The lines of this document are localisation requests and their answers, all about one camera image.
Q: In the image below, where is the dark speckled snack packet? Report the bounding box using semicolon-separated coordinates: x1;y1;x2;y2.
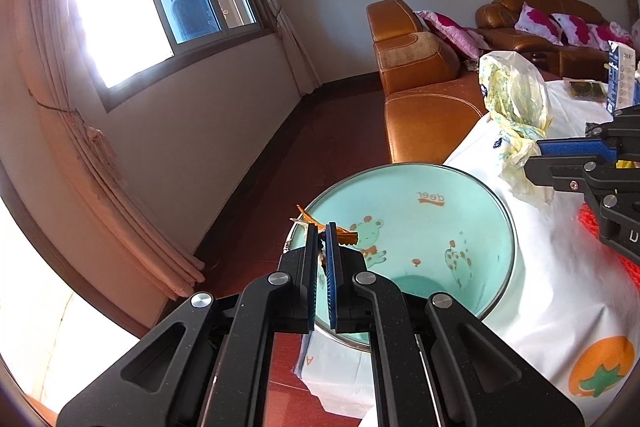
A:
564;78;608;102

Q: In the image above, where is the tall blue white carton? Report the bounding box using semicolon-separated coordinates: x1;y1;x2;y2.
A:
606;41;637;112

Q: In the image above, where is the long beige curtain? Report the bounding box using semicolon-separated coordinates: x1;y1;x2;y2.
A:
12;0;206;303

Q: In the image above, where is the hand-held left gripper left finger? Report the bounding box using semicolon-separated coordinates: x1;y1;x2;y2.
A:
57;223;326;427

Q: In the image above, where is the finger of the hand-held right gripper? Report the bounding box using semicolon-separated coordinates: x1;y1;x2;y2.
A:
525;159;640;200
537;104;640;164

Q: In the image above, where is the pale yellow plastic bag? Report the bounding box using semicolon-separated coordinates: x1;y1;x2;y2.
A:
479;51;555;210

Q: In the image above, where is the pink floral pillow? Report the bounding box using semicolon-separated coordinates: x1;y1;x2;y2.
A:
550;13;598;48
515;3;563;45
587;22;633;52
415;10;490;60

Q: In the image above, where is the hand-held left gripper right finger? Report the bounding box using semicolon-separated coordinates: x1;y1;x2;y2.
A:
325;222;586;427

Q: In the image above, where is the mint green cartoon trash bin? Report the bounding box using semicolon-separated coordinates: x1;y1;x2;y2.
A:
286;163;517;354

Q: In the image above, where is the white printed tablecloth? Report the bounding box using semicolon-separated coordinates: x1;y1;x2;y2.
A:
300;77;640;427

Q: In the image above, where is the brown leather chaise sofa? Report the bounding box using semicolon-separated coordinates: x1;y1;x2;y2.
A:
366;0;488;165

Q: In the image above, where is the orange snack wrapper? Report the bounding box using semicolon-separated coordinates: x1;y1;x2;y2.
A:
290;204;362;275

